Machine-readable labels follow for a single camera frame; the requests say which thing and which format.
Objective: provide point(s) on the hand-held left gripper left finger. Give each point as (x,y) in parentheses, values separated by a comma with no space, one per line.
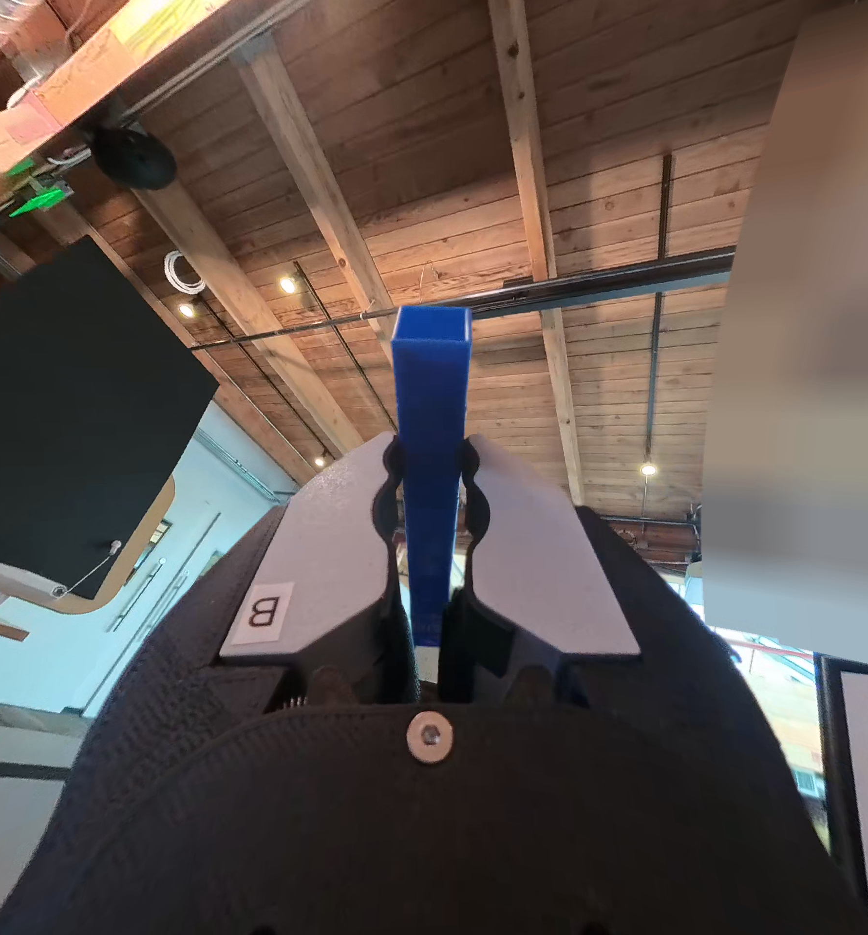
(310,577)

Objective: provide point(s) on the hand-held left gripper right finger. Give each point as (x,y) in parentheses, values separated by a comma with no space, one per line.
(551,577)

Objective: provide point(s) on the blue square plastic tube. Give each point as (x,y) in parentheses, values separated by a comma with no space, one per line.
(430,438)

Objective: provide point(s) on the white bar with thin antenna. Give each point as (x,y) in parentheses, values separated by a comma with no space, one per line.
(10,573)

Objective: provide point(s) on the large black tilted board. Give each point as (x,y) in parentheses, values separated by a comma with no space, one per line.
(61,402)

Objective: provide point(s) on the framed black white marker poster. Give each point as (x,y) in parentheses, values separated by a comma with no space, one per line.
(861,767)

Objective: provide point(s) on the black ceiling dome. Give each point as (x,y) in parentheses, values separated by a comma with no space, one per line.
(134,157)

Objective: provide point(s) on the green exit sign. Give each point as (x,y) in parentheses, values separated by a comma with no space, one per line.
(36,201)

